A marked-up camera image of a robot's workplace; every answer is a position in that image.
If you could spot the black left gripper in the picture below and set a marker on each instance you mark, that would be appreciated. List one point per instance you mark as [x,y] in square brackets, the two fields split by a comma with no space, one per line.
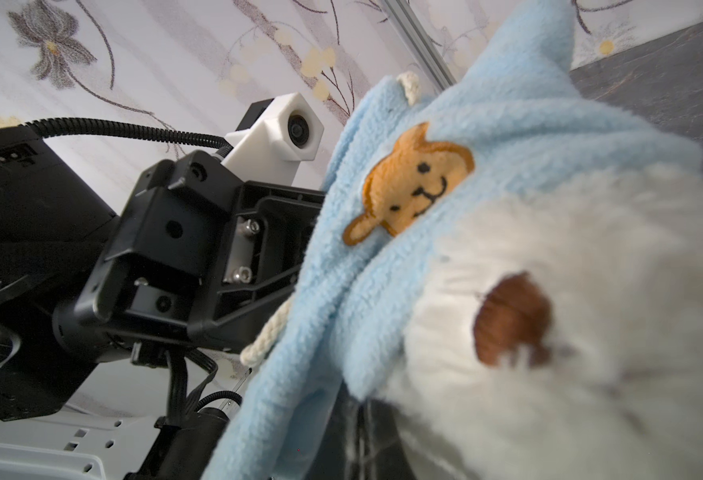
[199,258]

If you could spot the light blue fleece hoodie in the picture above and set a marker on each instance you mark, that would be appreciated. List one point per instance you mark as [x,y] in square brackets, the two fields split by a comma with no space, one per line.
[518,114]

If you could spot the white plush teddy bear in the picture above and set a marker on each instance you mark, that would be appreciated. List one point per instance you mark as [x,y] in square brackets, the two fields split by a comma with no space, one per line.
[560,335]

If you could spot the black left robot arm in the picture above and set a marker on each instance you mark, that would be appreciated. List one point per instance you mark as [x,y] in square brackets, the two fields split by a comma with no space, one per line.
[53,228]

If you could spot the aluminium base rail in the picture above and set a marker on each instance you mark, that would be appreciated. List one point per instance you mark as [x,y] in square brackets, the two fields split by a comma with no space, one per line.
[112,428]

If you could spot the aluminium corner post left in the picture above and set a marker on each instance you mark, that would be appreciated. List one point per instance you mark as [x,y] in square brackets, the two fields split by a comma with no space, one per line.
[412,32]

